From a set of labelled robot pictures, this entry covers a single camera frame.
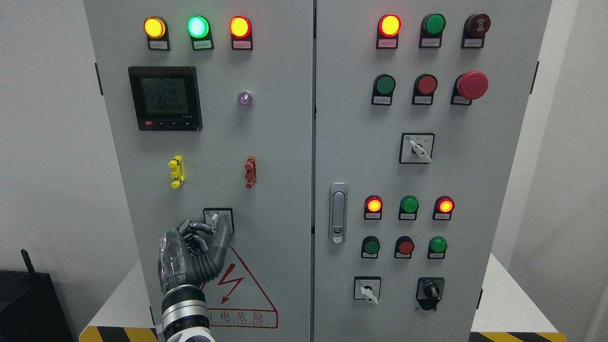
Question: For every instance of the grey metallic robot hand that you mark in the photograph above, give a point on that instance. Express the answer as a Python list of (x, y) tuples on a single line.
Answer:
[(191, 254)]

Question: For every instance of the white rotary selector switch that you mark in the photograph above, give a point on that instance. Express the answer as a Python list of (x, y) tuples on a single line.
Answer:
[(367, 288), (219, 217), (416, 148)]

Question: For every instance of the silver black robot forearm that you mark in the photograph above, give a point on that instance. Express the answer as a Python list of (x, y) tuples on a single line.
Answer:
[(185, 317)]

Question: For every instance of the green lit indicator light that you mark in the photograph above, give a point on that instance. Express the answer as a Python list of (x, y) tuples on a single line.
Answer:
[(200, 33)]

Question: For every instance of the yellow indicator light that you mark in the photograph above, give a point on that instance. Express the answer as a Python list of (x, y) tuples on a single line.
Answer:
[(157, 33)]

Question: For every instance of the red electric hazard warning sticker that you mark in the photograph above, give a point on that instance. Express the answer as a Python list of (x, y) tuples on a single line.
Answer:
[(236, 299)]

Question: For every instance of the yellow plastic clip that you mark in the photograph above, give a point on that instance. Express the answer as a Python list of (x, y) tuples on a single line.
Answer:
[(176, 171)]

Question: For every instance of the red plastic clip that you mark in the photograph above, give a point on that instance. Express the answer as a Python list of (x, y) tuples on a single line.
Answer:
[(250, 172)]

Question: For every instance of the grey left cabinet door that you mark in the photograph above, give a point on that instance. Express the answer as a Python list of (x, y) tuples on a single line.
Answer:
[(273, 219)]

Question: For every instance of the grey cabinet door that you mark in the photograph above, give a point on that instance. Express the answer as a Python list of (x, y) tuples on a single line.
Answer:
[(359, 143), (273, 219)]

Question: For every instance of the black digital power meter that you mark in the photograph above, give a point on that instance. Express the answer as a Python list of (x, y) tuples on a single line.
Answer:
[(166, 98)]

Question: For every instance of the small clear purple lamp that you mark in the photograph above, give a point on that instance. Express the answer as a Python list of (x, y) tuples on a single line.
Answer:
[(245, 99)]

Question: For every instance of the black box with antenna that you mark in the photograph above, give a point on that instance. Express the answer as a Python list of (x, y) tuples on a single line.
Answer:
[(29, 307)]

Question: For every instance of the green push button lower left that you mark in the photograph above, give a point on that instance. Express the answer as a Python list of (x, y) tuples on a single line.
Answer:
[(370, 247)]

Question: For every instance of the green push button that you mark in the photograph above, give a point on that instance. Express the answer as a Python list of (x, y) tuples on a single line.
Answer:
[(437, 248), (382, 90), (370, 247)]

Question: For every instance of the red lit indicator middle left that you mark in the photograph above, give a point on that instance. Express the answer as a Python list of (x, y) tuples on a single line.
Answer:
[(372, 208)]

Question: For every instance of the red push button lower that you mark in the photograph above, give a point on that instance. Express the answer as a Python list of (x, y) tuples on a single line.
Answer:
[(404, 247)]

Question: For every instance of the red push button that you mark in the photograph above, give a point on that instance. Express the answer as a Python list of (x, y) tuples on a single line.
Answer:
[(424, 88), (404, 247)]

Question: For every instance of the green indicator middle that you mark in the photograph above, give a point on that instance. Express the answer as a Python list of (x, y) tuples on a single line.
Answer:
[(408, 208)]

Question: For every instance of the red lit indicator light left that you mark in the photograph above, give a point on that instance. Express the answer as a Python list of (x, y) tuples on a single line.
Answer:
[(241, 33)]

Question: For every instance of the green push button lower right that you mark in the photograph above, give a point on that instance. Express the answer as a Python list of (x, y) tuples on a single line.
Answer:
[(437, 248)]

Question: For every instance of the green push button upper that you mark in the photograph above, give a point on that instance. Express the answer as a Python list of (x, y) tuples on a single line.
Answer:
[(382, 90)]

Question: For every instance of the red lit indicator middle right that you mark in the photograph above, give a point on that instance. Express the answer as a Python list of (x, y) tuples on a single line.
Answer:
[(443, 208)]

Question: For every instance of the grey right cabinet door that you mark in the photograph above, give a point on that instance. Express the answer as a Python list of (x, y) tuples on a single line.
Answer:
[(359, 143)]

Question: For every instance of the red push button upper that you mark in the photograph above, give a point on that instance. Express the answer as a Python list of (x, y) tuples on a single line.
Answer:
[(424, 88)]

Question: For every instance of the red lit indicator top right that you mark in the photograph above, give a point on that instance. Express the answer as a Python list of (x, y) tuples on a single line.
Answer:
[(388, 29)]

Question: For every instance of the red emergency stop mushroom button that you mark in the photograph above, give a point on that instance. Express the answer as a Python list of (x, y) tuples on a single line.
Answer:
[(468, 87)]

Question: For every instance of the white platform with hazard stripes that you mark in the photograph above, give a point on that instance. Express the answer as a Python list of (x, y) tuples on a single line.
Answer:
[(505, 313)]

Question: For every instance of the green indicator top right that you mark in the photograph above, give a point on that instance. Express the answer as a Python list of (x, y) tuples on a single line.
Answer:
[(431, 30)]

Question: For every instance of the dark red buzzer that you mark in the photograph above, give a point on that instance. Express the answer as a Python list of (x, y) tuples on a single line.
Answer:
[(475, 28)]

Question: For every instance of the silver door lock handle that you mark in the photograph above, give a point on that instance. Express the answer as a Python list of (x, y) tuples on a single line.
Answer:
[(338, 212)]

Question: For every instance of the black rotary selector switch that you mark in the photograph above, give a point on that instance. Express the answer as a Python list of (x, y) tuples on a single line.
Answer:
[(429, 292)]

